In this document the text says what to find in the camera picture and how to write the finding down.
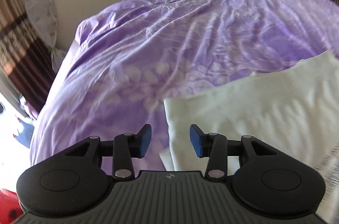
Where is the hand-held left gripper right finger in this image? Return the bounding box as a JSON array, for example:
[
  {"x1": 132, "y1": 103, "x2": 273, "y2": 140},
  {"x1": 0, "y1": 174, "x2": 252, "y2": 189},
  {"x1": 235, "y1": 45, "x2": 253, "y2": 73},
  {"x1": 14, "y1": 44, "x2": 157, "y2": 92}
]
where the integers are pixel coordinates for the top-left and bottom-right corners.
[{"x1": 190, "y1": 125, "x2": 279, "y2": 179}]

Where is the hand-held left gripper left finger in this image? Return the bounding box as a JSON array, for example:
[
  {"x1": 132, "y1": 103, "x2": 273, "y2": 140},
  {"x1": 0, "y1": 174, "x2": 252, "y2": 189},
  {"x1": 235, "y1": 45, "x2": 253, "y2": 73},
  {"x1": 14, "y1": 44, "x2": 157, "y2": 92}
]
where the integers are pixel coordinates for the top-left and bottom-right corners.
[{"x1": 62, "y1": 124, "x2": 152, "y2": 180}]

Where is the cloth-covered standing fan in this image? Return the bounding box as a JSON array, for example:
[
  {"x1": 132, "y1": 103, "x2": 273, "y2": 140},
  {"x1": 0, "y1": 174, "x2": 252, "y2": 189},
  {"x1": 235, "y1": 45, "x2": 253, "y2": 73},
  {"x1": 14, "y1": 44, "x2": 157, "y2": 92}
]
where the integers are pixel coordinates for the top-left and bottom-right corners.
[{"x1": 24, "y1": 0, "x2": 67, "y2": 73}]

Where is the white printed sweatshirt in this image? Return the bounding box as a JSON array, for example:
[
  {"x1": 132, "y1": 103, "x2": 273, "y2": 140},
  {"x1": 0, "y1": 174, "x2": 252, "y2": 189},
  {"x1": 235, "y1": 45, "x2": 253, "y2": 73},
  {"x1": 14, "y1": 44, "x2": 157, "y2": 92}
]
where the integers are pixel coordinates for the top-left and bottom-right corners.
[{"x1": 159, "y1": 50, "x2": 339, "y2": 224}]

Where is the red plastic object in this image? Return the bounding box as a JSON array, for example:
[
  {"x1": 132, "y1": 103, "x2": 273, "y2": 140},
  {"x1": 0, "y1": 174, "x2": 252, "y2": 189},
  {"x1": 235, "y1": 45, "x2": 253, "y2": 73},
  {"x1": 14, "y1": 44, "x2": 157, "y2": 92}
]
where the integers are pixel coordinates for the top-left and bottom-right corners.
[{"x1": 0, "y1": 188, "x2": 25, "y2": 224}]

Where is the purple floral blanket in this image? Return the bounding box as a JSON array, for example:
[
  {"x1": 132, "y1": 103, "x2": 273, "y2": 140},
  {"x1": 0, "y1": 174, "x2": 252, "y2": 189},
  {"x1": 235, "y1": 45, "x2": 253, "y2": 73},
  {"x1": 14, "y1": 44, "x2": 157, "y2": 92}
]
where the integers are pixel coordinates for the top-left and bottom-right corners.
[{"x1": 29, "y1": 0, "x2": 339, "y2": 179}]

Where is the brown patterned curtain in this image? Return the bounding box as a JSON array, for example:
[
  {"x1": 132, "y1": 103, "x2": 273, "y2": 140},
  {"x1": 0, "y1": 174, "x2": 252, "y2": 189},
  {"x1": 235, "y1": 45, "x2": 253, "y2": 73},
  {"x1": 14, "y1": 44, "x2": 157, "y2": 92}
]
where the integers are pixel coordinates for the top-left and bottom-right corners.
[{"x1": 0, "y1": 0, "x2": 57, "y2": 114}]

